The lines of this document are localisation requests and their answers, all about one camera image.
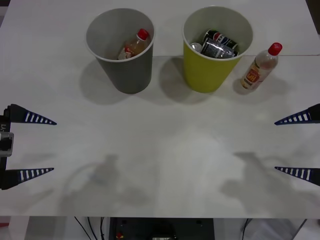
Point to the red-capped bottle with amber drink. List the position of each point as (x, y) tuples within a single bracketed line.
[(136, 45)]

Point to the clear bottle yellow red label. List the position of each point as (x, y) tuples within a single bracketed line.
[(260, 67)]

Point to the yellow-green plastic waste bin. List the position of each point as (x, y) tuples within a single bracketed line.
[(205, 72)]

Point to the grey plastic waste bin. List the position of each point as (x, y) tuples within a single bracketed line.
[(130, 75)]

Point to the silver drink can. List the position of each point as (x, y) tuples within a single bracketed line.
[(196, 46)]

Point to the silver-grey and black left arm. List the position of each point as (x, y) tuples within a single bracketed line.
[(6, 145)]

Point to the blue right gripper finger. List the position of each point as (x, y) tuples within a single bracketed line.
[(311, 175), (311, 114)]

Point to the black can red blue print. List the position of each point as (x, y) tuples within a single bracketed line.
[(220, 36)]

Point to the black and grey can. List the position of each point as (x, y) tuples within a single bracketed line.
[(215, 49)]

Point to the white table leg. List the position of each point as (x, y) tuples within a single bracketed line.
[(18, 228)]

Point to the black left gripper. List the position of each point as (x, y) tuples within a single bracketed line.
[(5, 123)]

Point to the black robot torso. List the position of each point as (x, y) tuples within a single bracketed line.
[(160, 228)]

